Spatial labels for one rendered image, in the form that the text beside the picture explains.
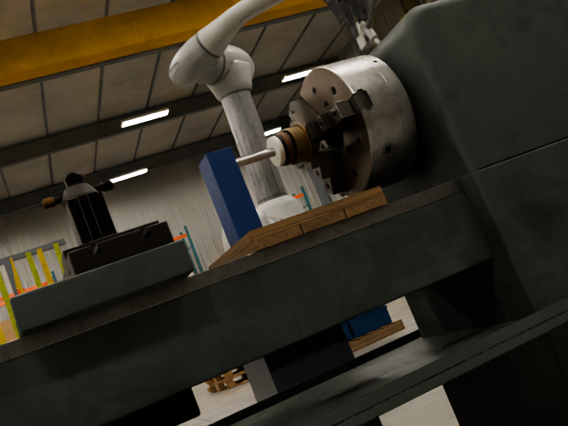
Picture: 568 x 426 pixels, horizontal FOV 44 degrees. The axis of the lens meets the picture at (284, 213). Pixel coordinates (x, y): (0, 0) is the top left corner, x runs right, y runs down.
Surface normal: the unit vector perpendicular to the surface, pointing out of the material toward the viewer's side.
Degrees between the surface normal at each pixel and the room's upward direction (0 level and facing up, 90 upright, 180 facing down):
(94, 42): 90
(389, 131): 114
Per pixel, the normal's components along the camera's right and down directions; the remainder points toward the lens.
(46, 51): 0.27, -0.24
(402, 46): -0.87, 0.30
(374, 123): 0.40, -0.01
